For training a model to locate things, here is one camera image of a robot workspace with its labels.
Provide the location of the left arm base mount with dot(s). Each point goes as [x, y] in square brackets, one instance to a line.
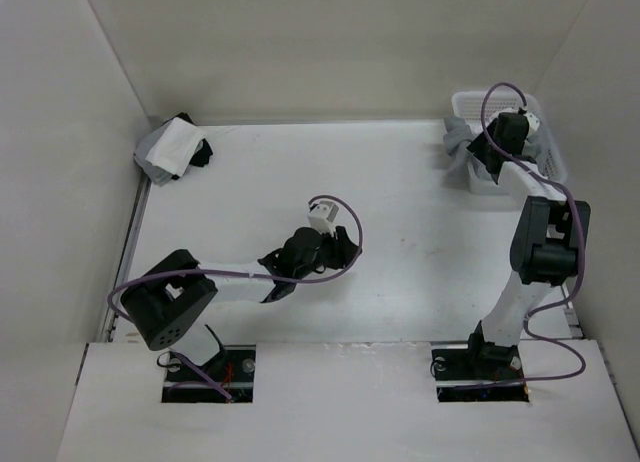
[235, 371]

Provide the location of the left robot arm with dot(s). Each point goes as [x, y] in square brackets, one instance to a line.
[165, 305]

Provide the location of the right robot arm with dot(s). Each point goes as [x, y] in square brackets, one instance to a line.
[547, 249]

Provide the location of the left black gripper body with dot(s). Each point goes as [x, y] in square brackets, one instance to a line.
[324, 258]

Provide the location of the folded grey tank top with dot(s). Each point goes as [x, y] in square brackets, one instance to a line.
[156, 175]

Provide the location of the white plastic basket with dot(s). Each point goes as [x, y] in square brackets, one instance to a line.
[467, 106]

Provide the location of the folded white tank top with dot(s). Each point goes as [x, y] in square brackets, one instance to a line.
[176, 146]

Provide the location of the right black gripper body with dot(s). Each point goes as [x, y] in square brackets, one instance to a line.
[482, 147]

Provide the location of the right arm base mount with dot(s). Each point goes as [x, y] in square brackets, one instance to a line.
[459, 379]

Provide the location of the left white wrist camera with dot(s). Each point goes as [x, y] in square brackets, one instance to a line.
[321, 216]

